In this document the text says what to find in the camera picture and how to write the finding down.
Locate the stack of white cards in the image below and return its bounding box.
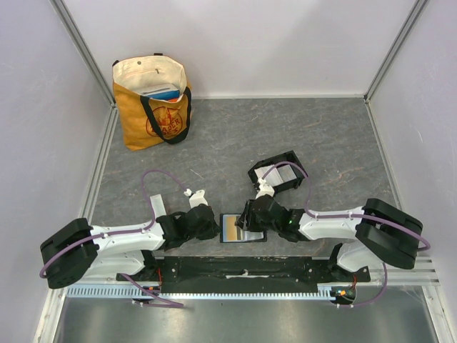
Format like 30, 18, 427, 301
254, 165, 283, 187

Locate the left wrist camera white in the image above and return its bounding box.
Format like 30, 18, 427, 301
184, 189, 208, 208

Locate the aluminium frame rail front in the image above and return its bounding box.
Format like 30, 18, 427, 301
49, 255, 441, 285

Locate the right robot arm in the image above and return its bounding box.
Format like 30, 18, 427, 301
236, 195, 426, 282

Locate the silver VIP card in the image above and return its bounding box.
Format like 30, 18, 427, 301
278, 165, 297, 183

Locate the black leather card holder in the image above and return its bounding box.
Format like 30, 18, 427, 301
220, 214, 267, 244

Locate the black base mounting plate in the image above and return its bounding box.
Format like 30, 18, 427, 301
131, 257, 371, 292

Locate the slotted cable duct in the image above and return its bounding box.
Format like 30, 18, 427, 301
66, 284, 348, 301

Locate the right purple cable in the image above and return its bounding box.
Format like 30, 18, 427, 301
262, 161, 431, 310

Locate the orange canvas tote bag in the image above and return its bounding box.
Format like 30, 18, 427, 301
112, 54, 192, 151

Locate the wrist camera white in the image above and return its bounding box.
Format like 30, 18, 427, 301
256, 178, 275, 199
184, 189, 208, 208

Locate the clear acrylic rectangular block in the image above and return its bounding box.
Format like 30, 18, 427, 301
149, 194, 166, 218

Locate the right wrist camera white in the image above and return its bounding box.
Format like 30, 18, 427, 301
256, 178, 275, 199

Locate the black plastic card bin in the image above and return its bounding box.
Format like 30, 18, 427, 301
248, 150, 308, 195

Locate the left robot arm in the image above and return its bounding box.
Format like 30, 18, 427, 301
39, 204, 221, 289

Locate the blue book in bag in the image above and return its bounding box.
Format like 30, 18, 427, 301
139, 84, 180, 102

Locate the gold credit card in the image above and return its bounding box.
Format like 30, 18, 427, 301
224, 215, 243, 242

